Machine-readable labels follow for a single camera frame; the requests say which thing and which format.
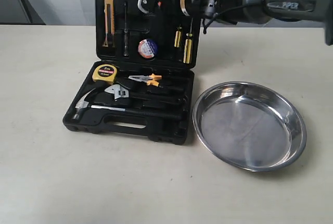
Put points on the black plastic tool case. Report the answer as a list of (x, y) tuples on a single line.
[(95, 111)]

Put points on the black handled adjustable wrench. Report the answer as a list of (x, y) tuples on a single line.
[(120, 92)]

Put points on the small yellow black screwdriver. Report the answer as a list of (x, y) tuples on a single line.
[(178, 36)]

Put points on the electrical tape roll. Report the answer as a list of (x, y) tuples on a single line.
[(147, 48)]

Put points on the large yellow black screwdriver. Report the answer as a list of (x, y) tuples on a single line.
[(188, 45)]

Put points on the yellow utility knife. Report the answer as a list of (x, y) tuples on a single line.
[(109, 23)]

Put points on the clear voltage tester screwdriver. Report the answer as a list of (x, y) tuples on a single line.
[(126, 32)]

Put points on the yellow tape measure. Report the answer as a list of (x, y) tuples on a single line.
[(106, 73)]

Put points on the round stainless steel tray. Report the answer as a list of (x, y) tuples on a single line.
[(249, 126)]

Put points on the yellow handled pliers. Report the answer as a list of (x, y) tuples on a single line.
[(152, 79)]

